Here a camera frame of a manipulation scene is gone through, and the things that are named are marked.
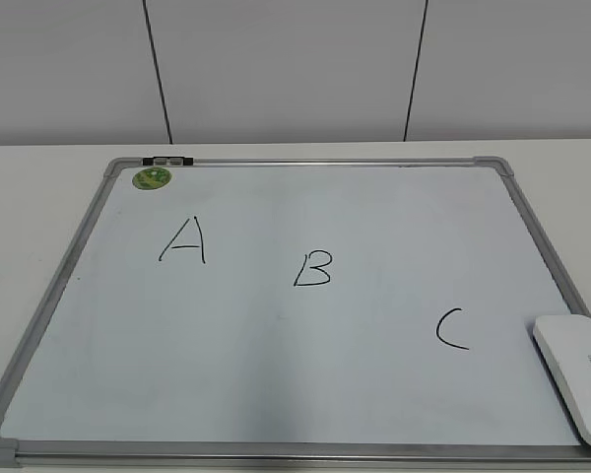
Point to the white board eraser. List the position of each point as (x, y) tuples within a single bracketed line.
[(565, 344)]

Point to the green round magnet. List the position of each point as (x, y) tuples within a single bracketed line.
[(151, 178)]

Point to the black grey marker clip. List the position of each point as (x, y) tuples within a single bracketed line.
[(167, 161)]

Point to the white board with grey frame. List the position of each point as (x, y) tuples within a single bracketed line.
[(258, 311)]

